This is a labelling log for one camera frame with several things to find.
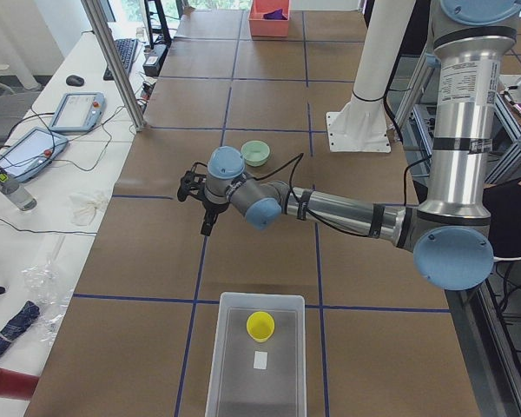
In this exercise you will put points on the black box device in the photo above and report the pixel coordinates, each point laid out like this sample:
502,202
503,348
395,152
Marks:
154,60

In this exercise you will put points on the white label in bin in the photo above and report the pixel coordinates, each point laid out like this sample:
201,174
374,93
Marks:
260,360

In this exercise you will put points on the far teach pendant tablet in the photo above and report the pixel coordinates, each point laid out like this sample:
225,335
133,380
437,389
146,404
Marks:
78,112

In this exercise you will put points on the teach pendant tablet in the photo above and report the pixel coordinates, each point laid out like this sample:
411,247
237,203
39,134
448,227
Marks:
78,112
32,153

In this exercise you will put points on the clear water bottle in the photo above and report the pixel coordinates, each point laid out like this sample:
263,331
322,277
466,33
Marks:
11,188

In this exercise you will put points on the purple cloth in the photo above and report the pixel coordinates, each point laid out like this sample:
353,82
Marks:
275,15

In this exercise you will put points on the black computer mouse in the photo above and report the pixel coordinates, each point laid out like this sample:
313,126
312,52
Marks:
74,80

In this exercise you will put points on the yellow plastic cup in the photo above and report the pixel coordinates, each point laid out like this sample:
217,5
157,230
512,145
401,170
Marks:
260,326

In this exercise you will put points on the coral pink bin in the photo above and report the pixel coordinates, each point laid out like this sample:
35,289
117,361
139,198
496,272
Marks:
269,28

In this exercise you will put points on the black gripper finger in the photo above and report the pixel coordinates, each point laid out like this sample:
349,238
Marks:
209,220

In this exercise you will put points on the mint green bowl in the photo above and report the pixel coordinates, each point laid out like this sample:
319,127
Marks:
255,153

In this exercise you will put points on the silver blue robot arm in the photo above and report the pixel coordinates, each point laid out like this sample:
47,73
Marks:
447,232

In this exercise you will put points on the near teach pendant tablet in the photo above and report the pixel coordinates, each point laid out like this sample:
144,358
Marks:
32,153

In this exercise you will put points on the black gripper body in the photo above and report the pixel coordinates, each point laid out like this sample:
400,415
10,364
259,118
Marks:
212,208

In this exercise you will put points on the folded blue umbrella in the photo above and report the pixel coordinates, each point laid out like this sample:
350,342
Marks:
18,325

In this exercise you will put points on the translucent white plastic bin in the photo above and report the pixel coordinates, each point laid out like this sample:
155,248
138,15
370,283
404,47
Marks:
252,378

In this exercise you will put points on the black keyboard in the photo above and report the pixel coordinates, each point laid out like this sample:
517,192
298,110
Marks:
126,48

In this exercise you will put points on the red cylinder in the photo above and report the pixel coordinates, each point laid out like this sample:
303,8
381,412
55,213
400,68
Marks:
17,386

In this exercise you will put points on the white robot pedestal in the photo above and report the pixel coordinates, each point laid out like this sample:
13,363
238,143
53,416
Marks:
361,125

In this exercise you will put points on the crumpled clear plastic wrap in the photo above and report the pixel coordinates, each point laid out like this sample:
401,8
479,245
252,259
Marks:
50,296

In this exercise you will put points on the crumpled white tissue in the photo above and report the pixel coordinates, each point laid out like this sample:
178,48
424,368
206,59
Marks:
85,206

